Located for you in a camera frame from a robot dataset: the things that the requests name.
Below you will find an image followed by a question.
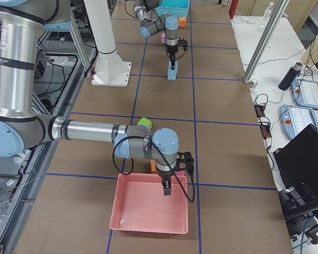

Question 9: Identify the clear plastic bottle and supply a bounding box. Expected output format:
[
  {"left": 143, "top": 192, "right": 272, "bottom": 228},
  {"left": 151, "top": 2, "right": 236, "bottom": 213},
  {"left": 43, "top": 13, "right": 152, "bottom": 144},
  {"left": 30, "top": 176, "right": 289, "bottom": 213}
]
[{"left": 262, "top": 2, "right": 274, "bottom": 20}]

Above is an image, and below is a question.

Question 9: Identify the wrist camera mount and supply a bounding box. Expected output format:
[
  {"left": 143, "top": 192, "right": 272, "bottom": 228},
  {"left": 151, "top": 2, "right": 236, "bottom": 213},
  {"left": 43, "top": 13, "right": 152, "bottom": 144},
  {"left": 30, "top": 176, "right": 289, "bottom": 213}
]
[
  {"left": 174, "top": 151, "right": 195, "bottom": 176},
  {"left": 177, "top": 38, "right": 188, "bottom": 52}
]

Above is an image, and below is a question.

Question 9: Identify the pink plastic tray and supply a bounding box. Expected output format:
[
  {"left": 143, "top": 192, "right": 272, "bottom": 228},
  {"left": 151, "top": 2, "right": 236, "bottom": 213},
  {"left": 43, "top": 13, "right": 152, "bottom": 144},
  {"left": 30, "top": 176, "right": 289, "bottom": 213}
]
[{"left": 110, "top": 173, "right": 188, "bottom": 234}]

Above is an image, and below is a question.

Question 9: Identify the black usb hub left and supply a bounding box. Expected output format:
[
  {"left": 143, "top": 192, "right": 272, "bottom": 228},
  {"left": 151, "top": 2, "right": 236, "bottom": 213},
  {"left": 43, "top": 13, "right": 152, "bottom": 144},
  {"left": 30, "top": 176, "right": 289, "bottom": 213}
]
[{"left": 254, "top": 105, "right": 265, "bottom": 118}]

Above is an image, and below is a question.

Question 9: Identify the orange foam block left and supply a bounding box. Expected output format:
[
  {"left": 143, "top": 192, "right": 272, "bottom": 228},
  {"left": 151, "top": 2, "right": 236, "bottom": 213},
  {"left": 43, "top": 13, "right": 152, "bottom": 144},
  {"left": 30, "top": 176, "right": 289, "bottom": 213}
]
[{"left": 178, "top": 17, "right": 187, "bottom": 28}]

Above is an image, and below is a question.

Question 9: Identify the light blue foam block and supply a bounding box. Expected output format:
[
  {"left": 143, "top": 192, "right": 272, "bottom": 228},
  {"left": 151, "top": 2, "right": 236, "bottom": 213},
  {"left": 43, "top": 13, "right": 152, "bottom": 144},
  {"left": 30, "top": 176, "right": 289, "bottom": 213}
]
[
  {"left": 167, "top": 69, "right": 177, "bottom": 80},
  {"left": 168, "top": 61, "right": 178, "bottom": 72}
]

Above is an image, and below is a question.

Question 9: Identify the lilac pink foam block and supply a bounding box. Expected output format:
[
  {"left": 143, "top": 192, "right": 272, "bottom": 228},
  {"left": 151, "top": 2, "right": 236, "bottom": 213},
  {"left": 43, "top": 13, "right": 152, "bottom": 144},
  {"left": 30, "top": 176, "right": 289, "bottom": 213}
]
[{"left": 161, "top": 33, "right": 166, "bottom": 44}]

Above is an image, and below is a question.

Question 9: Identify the white pedestal base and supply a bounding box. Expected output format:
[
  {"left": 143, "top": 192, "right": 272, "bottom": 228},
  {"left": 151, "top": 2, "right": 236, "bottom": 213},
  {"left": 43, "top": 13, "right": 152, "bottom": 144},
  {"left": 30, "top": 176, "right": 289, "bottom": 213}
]
[{"left": 84, "top": 0, "right": 131, "bottom": 87}]

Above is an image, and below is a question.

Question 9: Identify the teach pendant far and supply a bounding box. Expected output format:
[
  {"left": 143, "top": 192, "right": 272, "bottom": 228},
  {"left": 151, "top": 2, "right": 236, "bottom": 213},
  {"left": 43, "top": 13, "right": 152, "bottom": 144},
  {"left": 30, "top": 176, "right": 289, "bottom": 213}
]
[{"left": 291, "top": 78, "right": 318, "bottom": 110}]

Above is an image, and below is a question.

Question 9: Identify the black monitor stand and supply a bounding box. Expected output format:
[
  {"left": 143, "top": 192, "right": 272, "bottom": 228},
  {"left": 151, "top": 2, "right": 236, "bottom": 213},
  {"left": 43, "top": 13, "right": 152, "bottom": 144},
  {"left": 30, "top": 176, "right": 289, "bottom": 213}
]
[{"left": 278, "top": 186, "right": 318, "bottom": 221}]

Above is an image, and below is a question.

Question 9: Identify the teach pendant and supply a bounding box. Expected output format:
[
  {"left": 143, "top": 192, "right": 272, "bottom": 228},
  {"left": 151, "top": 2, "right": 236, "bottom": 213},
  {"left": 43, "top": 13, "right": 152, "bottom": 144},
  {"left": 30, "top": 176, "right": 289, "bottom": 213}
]
[
  {"left": 291, "top": 78, "right": 318, "bottom": 110},
  {"left": 280, "top": 105, "right": 318, "bottom": 140}
]

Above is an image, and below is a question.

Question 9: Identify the pink foam block far right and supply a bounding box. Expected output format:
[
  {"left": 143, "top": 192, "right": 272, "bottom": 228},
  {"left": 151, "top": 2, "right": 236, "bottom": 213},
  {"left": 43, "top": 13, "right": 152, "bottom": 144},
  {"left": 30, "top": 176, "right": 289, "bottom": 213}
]
[{"left": 175, "top": 171, "right": 185, "bottom": 176}]

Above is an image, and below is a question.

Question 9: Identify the green foam block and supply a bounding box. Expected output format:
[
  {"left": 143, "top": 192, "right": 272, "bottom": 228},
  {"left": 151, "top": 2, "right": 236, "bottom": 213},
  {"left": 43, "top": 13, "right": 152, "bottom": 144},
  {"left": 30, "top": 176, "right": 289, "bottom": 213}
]
[{"left": 137, "top": 117, "right": 152, "bottom": 130}]

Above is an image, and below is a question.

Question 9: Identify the orange foam block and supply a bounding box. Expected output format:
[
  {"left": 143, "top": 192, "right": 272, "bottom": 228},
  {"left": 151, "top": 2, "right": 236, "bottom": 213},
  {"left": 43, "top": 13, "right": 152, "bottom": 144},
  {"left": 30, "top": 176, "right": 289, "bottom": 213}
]
[
  {"left": 178, "top": 17, "right": 187, "bottom": 28},
  {"left": 151, "top": 160, "right": 157, "bottom": 174}
]

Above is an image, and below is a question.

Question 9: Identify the black monitor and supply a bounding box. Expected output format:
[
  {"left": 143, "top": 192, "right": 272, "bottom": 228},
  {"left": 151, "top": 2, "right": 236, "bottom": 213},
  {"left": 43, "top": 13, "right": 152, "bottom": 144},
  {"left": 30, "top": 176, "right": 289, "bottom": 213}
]
[{"left": 273, "top": 124, "right": 318, "bottom": 197}]

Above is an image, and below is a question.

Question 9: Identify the teach pendant near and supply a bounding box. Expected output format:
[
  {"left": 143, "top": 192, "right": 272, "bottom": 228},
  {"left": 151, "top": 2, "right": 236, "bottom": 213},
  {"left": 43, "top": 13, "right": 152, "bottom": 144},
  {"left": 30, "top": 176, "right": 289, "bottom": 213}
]
[{"left": 280, "top": 105, "right": 318, "bottom": 140}]

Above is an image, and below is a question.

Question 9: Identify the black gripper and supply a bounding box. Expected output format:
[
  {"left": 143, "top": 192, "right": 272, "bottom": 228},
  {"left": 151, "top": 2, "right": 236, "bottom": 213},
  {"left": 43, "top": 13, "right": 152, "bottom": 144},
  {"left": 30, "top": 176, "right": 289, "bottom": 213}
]
[
  {"left": 166, "top": 44, "right": 178, "bottom": 69},
  {"left": 156, "top": 166, "right": 175, "bottom": 196}
]

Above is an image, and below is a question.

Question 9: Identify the black usb hub right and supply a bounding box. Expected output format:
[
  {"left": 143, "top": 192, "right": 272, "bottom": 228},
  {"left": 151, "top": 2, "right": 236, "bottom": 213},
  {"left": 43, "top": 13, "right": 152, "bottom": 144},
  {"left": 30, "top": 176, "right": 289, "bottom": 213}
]
[{"left": 259, "top": 123, "right": 272, "bottom": 140}]

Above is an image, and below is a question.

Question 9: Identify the black water bottle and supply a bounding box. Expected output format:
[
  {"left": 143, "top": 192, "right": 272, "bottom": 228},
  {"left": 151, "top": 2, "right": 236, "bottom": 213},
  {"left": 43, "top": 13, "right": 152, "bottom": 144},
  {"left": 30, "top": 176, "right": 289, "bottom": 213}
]
[{"left": 278, "top": 62, "right": 303, "bottom": 90}]

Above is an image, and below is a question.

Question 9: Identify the orange foam block right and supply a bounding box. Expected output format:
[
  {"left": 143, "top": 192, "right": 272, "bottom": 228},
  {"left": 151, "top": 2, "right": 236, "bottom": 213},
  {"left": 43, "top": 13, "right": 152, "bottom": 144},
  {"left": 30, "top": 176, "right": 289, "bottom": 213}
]
[{"left": 151, "top": 160, "right": 157, "bottom": 174}]

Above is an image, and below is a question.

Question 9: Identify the aluminium frame post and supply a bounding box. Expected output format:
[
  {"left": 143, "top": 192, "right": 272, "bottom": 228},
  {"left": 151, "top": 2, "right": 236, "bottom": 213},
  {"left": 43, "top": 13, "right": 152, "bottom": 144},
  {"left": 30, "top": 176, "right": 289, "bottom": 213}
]
[{"left": 242, "top": 0, "right": 290, "bottom": 83}]

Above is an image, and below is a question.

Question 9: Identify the blue plastic tray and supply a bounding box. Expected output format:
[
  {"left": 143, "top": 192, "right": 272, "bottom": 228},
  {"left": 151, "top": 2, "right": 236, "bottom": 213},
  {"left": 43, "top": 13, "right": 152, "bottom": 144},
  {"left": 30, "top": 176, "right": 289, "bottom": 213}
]
[{"left": 156, "top": 0, "right": 190, "bottom": 17}]

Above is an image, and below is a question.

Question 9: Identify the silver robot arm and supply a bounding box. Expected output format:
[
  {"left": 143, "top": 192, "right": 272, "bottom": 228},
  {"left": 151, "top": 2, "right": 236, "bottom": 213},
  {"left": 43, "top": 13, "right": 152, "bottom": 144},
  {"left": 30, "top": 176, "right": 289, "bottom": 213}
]
[
  {"left": 133, "top": 0, "right": 179, "bottom": 70},
  {"left": 0, "top": 1, "right": 179, "bottom": 195}
]

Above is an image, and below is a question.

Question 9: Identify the black usb hub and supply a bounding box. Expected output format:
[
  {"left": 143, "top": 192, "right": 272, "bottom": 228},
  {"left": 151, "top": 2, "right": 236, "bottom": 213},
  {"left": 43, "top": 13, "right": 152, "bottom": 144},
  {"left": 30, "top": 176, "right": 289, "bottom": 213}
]
[
  {"left": 254, "top": 105, "right": 265, "bottom": 118},
  {"left": 259, "top": 123, "right": 272, "bottom": 140}
]

